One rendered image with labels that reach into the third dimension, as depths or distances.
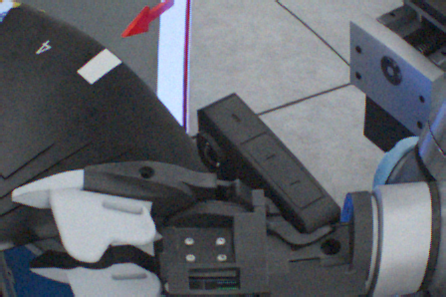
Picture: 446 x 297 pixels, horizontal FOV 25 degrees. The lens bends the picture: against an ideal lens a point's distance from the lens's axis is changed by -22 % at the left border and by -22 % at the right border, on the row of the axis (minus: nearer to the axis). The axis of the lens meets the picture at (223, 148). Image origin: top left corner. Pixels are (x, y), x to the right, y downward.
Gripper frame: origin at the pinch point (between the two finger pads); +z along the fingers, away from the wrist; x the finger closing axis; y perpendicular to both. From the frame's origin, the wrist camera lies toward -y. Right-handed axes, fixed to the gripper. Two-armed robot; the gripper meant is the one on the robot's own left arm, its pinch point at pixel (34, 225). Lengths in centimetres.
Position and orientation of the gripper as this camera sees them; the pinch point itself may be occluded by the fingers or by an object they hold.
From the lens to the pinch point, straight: 67.3
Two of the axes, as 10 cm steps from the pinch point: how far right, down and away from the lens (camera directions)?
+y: 0.5, 7.2, -6.9
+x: -0.2, 6.9, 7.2
